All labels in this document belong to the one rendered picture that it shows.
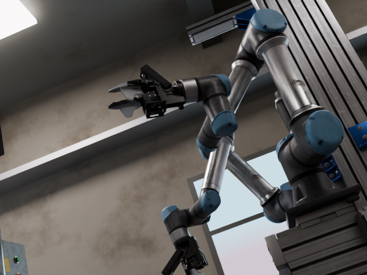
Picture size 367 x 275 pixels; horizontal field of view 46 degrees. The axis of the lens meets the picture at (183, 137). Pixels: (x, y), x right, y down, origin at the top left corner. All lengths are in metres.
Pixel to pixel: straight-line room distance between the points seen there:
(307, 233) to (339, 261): 0.11
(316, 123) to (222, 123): 0.27
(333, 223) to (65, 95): 3.58
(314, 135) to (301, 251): 0.33
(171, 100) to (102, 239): 2.75
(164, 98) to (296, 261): 0.60
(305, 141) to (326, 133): 0.06
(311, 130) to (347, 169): 0.35
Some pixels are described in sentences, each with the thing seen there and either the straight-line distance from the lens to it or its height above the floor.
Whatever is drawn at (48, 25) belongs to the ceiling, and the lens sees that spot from 3.98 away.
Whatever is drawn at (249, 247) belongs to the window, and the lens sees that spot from 3.53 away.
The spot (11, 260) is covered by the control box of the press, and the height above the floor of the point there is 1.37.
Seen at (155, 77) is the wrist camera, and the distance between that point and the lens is 1.29.
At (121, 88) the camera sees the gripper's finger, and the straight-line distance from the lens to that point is 1.22.
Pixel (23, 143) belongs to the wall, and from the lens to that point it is 4.56.
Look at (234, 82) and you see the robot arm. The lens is 1.48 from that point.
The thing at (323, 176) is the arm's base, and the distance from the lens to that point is 1.40.
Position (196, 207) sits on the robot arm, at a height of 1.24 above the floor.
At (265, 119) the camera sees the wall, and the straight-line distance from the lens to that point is 3.83.
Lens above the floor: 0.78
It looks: 25 degrees up
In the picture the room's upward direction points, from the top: 19 degrees counter-clockwise
